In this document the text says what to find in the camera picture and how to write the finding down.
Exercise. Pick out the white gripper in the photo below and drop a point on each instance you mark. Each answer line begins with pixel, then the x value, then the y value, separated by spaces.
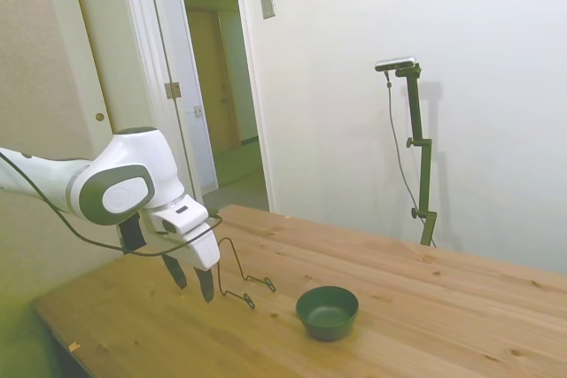
pixel 204 250

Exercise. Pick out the dark green bowl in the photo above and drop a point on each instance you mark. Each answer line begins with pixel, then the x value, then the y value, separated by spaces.
pixel 328 313

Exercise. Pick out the black box speaker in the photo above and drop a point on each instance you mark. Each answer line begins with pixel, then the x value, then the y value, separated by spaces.
pixel 130 233

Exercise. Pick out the small orange scrap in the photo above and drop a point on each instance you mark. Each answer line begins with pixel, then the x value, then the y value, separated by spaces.
pixel 74 346

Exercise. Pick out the metal door latch plate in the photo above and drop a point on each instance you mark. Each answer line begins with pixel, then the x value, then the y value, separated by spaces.
pixel 198 110

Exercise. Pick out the brass door knob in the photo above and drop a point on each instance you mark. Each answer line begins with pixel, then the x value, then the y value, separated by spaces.
pixel 100 117

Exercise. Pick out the brass door hinge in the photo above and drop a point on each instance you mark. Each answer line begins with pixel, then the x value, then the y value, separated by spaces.
pixel 173 90

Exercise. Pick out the brown wooden hallway door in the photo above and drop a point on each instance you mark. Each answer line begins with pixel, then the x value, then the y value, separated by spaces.
pixel 212 77

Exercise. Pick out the white open door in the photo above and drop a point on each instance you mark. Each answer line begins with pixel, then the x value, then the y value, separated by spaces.
pixel 168 41

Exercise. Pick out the beige closet door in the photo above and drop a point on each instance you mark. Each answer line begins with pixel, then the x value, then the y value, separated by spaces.
pixel 97 41

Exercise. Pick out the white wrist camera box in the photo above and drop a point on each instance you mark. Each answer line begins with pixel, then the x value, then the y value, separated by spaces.
pixel 186 214

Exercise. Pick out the white door frame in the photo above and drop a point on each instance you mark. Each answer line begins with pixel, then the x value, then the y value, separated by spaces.
pixel 252 86

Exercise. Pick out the dark camera stand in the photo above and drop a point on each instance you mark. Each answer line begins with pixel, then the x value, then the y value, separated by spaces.
pixel 424 165

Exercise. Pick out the grey wall switch plate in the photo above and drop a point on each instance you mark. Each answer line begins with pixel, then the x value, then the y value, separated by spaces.
pixel 268 2

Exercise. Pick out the silver exterior camera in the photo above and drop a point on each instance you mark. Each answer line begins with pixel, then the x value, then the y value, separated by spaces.
pixel 396 63

